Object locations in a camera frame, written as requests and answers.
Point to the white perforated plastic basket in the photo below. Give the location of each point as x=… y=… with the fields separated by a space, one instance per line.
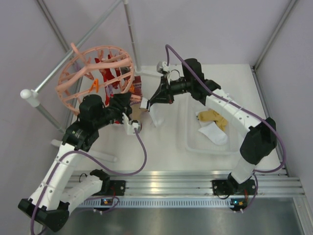
x=205 y=137

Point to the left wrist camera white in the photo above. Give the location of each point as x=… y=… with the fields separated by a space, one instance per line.
x=131 y=126

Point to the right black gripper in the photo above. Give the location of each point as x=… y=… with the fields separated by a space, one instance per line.
x=162 y=95

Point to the aluminium mounting rail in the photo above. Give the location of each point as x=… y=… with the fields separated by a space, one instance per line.
x=198 y=189

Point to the white sock black stripes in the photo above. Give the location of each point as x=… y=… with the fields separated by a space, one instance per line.
x=154 y=110

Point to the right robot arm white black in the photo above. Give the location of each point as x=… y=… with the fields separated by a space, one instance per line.
x=259 y=135

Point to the orange clothes peg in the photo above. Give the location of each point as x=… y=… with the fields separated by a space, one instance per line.
x=95 y=86

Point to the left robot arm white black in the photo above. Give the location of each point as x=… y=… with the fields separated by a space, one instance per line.
x=50 y=205

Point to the yellow sock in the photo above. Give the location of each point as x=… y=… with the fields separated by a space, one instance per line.
x=211 y=115

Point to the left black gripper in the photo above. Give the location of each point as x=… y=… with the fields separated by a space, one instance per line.
x=122 y=101

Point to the pink round clip hanger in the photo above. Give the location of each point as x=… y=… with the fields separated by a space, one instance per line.
x=111 y=65

